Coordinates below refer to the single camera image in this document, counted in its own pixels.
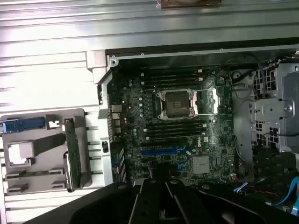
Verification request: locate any silver chipset heatsink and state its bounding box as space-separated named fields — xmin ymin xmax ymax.
xmin=192 ymin=155 xmax=211 ymax=175

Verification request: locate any green motherboard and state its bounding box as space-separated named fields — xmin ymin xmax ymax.
xmin=108 ymin=66 xmax=235 ymax=187

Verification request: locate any black expansion slot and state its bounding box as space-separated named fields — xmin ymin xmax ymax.
xmin=141 ymin=140 xmax=187 ymax=148

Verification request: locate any grey and black PC case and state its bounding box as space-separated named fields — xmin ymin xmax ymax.
xmin=86 ymin=42 xmax=299 ymax=217

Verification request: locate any black RAM slot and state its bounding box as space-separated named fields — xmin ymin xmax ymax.
xmin=141 ymin=81 xmax=203 ymax=86
xmin=144 ymin=136 xmax=207 ymax=141
xmin=144 ymin=123 xmax=207 ymax=128
xmin=144 ymin=132 xmax=207 ymax=137
xmin=144 ymin=128 xmax=207 ymax=133
xmin=141 ymin=69 xmax=203 ymax=73
xmin=141 ymin=77 xmax=203 ymax=82
xmin=141 ymin=73 xmax=203 ymax=77

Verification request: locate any silver CPU chip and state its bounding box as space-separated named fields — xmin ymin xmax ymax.
xmin=8 ymin=143 xmax=32 ymax=167

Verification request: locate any metal socket cover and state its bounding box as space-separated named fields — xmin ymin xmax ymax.
xmin=197 ymin=88 xmax=221 ymax=115

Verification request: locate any silver disk bay cage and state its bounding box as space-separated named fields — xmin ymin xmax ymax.
xmin=251 ymin=63 xmax=299 ymax=154

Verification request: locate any CPU socket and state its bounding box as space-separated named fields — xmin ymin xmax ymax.
xmin=155 ymin=88 xmax=197 ymax=121

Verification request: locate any hard disk with blue caddy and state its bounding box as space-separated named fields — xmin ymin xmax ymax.
xmin=0 ymin=117 xmax=45 ymax=134

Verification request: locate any brown flat object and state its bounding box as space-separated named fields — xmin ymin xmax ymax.
xmin=160 ymin=0 xmax=221 ymax=9

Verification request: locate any blue and white wire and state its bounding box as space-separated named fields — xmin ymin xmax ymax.
xmin=233 ymin=182 xmax=249 ymax=193

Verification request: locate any blue flat data wire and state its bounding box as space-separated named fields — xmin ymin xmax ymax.
xmin=272 ymin=176 xmax=299 ymax=207

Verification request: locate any black thin wire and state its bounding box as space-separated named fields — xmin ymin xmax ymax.
xmin=261 ymin=132 xmax=299 ymax=141

